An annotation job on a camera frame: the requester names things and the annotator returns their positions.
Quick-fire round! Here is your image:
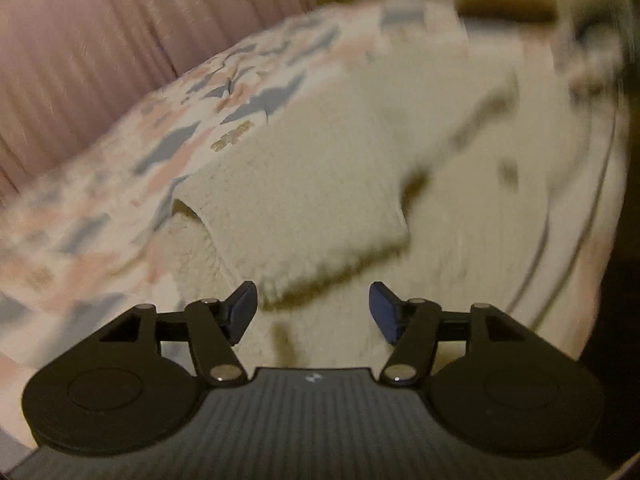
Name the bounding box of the pink pleated curtain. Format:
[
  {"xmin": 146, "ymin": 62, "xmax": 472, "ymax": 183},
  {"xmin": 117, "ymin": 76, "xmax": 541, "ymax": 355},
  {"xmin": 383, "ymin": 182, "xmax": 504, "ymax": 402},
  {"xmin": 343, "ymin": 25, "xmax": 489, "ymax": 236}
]
[{"xmin": 0, "ymin": 0, "xmax": 321, "ymax": 206}]

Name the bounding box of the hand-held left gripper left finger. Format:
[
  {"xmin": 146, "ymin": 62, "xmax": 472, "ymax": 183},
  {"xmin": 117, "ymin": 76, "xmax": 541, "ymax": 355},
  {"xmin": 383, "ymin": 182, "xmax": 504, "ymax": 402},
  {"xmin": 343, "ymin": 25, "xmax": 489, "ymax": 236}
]
[{"xmin": 83, "ymin": 280, "xmax": 259, "ymax": 387}]

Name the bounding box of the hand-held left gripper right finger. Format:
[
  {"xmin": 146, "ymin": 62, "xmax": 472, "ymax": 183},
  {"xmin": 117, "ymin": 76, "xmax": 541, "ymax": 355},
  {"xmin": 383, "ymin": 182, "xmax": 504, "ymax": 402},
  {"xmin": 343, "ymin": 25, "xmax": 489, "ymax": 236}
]
[{"xmin": 368, "ymin": 282, "xmax": 547, "ymax": 387}]

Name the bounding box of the cream fleece garment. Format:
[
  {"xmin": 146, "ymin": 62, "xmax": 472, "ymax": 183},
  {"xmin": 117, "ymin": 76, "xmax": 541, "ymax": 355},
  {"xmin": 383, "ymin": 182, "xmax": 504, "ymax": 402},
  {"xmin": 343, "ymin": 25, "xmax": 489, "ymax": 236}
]
[{"xmin": 135, "ymin": 35, "xmax": 626, "ymax": 368}]

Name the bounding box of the floral printed bed sheet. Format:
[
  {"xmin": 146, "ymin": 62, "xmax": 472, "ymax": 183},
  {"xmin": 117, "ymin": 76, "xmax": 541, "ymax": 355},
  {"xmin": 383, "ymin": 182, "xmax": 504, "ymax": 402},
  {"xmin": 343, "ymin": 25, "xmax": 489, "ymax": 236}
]
[{"xmin": 0, "ymin": 0, "xmax": 632, "ymax": 453}]

